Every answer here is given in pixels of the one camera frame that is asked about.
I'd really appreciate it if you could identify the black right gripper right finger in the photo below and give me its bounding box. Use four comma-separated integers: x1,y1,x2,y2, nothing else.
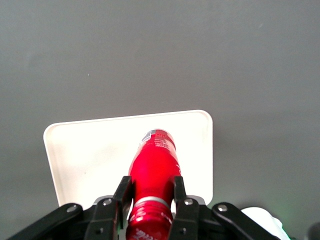
168,175,281,240

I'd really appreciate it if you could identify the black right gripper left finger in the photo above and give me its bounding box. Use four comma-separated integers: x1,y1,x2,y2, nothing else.
6,175,134,240

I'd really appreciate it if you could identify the red coke bottle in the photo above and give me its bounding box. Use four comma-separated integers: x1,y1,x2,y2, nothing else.
125,128,182,240

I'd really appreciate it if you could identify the white plastic tray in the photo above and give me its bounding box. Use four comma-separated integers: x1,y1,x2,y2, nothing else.
42,109,214,211

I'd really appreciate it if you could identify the dark grey table cloth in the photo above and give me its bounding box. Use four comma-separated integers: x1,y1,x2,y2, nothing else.
0,0,320,240

